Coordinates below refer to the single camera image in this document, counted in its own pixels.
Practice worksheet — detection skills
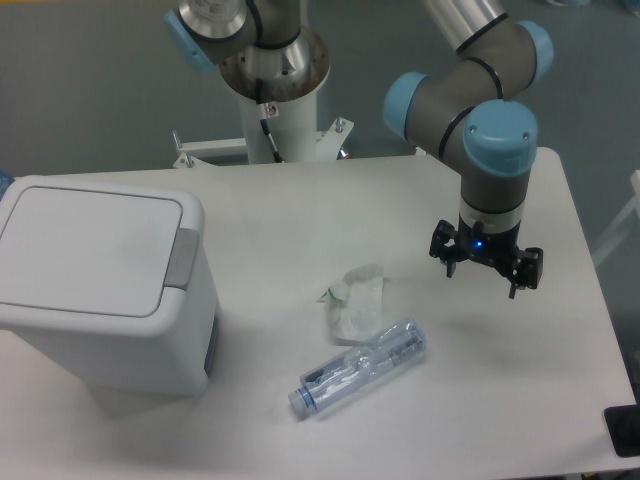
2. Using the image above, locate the black device at table edge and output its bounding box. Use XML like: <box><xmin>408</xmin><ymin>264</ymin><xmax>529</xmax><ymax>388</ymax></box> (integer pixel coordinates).
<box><xmin>604</xmin><ymin>405</ymin><xmax>639</xmax><ymax>458</ymax></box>

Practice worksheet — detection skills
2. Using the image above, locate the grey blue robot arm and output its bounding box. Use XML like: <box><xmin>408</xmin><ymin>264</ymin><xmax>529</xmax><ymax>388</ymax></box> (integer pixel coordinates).
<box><xmin>164</xmin><ymin>1</ymin><xmax>554</xmax><ymax>291</ymax></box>

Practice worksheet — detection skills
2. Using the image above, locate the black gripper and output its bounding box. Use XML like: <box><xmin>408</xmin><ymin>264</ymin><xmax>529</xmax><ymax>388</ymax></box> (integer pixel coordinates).
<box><xmin>429</xmin><ymin>218</ymin><xmax>544</xmax><ymax>299</ymax></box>

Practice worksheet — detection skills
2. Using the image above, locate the clear crushed plastic bottle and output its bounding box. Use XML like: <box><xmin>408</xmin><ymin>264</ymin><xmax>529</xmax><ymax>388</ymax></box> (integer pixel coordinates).
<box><xmin>288</xmin><ymin>318</ymin><xmax>427</xmax><ymax>419</ymax></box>

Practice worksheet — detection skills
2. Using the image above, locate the white crumpled plastic wrapper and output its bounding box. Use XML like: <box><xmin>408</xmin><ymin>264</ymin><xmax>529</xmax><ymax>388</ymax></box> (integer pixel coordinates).
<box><xmin>317</xmin><ymin>263</ymin><xmax>384</xmax><ymax>345</ymax></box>

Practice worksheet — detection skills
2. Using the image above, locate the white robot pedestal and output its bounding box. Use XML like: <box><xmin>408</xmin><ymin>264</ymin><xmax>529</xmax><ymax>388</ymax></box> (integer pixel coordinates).
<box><xmin>171</xmin><ymin>24</ymin><xmax>355</xmax><ymax>170</ymax></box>

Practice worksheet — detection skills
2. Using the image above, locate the white trash can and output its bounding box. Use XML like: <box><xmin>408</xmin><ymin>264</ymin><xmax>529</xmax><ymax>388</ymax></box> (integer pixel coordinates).
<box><xmin>1</xmin><ymin>176</ymin><xmax>219</xmax><ymax>395</ymax></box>

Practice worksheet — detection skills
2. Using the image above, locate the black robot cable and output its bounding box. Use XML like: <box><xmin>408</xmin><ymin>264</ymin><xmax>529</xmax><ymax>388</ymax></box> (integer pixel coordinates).
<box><xmin>244</xmin><ymin>0</ymin><xmax>287</xmax><ymax>165</ymax></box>

